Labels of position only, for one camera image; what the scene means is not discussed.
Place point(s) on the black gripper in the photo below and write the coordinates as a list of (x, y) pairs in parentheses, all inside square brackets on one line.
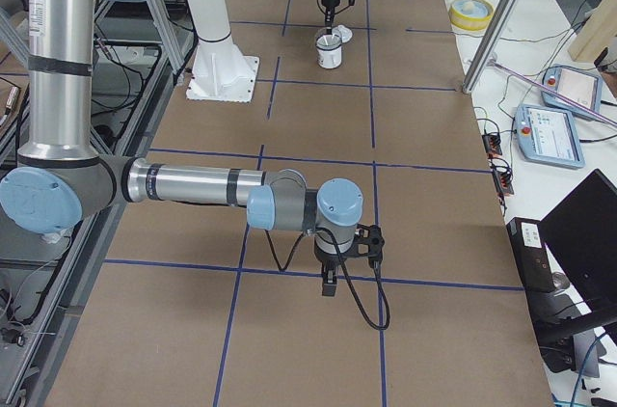
[(330, 0), (329, 261)]

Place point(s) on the white ceramic lid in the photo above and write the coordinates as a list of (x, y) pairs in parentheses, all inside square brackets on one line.
[(344, 33)]

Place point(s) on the white blue patterned mug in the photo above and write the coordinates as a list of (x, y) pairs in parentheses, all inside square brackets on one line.
[(329, 59)]

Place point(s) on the yellow rimmed filter bowl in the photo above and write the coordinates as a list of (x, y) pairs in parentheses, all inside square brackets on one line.
[(471, 15)]

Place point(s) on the right black connector block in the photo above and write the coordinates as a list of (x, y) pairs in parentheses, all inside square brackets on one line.
[(502, 177)]

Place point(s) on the black connector block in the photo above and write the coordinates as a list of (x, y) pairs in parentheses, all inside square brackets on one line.
[(502, 177), (492, 143)]

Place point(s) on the black device with label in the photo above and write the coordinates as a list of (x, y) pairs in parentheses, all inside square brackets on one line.
[(530, 255)]

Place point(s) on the left black connector block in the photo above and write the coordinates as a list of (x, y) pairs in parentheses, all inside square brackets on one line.
[(492, 143)]

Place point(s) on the near teach pendant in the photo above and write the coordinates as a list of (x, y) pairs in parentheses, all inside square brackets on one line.
[(548, 136)]

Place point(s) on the teach pendant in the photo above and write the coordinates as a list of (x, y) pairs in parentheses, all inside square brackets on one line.
[(548, 136), (584, 88)]

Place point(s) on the black monitor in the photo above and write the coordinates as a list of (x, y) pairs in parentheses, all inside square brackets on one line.
[(581, 234)]

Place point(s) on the far teach pendant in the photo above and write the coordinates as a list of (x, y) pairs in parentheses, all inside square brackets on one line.
[(584, 88)]

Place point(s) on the wooden block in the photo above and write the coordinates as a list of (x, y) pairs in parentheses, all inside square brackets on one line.
[(596, 34)]

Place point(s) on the white camera pole base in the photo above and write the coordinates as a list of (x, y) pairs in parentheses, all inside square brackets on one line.
[(220, 71)]

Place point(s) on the aluminium frame post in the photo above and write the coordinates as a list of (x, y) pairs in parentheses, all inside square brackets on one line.
[(488, 43)]

